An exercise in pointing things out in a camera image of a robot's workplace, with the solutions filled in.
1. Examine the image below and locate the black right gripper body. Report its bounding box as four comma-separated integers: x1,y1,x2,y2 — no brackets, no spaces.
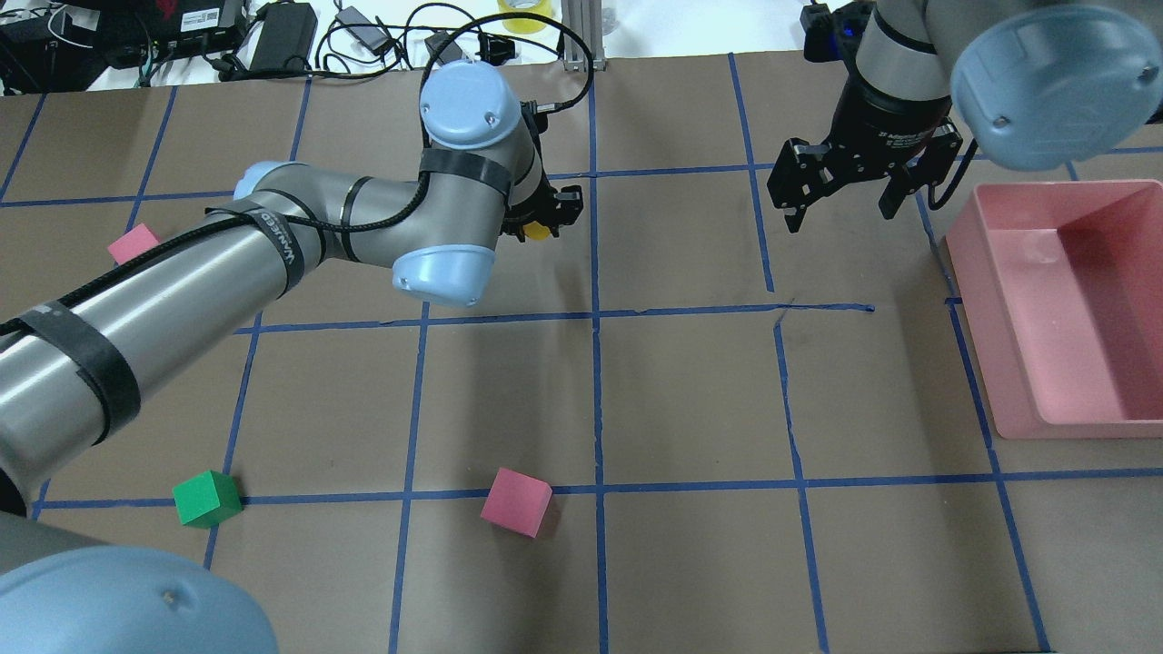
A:
768,77,964,204

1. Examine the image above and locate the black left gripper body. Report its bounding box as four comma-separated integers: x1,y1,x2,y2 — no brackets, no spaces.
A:
505,101,584,239

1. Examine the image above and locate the yellow mushroom push button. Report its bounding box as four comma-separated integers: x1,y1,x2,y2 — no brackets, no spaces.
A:
521,221,552,242

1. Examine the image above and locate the green cube near arm base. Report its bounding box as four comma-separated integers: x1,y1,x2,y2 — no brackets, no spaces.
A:
172,471,244,529

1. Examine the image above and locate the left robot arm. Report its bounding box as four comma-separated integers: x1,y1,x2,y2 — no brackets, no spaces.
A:
1,61,582,653

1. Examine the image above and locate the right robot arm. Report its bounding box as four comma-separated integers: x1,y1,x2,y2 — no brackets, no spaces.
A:
768,1,1162,233

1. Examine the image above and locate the pink plastic bin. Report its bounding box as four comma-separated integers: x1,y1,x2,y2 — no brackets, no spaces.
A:
946,179,1162,440

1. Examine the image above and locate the yellow tape roll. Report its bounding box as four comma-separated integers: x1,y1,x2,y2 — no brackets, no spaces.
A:
495,0,555,36

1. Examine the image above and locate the pink cube near centre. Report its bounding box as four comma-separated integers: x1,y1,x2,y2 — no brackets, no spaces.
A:
479,468,552,538

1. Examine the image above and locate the pink cube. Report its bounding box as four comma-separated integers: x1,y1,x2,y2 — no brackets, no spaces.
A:
479,468,552,538
105,223,160,266

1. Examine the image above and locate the black power adapter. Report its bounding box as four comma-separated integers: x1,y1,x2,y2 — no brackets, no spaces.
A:
248,1,317,74

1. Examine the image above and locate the pink cube far side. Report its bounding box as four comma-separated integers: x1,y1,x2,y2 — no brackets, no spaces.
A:
105,223,160,266

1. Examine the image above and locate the aluminium frame post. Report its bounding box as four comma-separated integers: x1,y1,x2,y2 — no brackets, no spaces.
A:
561,1,607,72

